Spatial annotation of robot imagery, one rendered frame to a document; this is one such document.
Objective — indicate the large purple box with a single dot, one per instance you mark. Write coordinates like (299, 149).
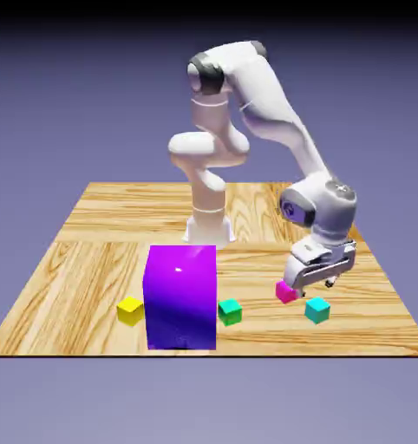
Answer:
(181, 298)

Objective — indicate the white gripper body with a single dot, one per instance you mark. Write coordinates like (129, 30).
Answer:
(309, 269)

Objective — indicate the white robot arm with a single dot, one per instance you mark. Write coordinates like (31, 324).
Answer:
(264, 104)

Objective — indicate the small green cube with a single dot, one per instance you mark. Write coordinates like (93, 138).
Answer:
(229, 311)

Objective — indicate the small yellow cube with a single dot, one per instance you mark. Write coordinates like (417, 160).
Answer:
(130, 310)

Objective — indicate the small pink cube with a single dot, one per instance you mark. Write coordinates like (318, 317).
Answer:
(285, 292)

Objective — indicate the small cyan cube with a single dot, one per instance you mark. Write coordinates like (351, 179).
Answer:
(317, 309)

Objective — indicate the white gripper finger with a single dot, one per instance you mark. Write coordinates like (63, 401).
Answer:
(302, 294)
(329, 281)

